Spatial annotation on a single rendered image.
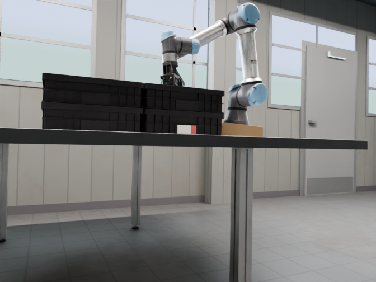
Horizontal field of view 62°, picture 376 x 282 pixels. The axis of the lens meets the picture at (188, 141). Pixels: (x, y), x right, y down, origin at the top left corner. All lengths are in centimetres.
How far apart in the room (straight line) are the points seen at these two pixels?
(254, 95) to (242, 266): 88
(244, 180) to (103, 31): 267
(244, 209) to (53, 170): 240
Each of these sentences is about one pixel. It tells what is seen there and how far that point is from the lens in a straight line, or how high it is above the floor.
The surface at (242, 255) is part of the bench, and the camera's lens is 122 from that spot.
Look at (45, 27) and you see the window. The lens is 344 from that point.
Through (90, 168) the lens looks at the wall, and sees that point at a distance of 332.
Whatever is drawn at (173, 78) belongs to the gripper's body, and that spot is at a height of 97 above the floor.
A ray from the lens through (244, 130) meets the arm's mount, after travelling 177.
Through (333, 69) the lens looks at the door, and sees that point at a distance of 516.
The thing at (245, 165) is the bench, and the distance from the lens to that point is 117.
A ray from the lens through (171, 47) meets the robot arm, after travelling 152.
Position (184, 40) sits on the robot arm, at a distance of 156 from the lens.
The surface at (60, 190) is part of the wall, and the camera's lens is 331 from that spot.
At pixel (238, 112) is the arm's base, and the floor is 86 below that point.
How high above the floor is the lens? 66
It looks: 1 degrees up
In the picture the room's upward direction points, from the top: 1 degrees clockwise
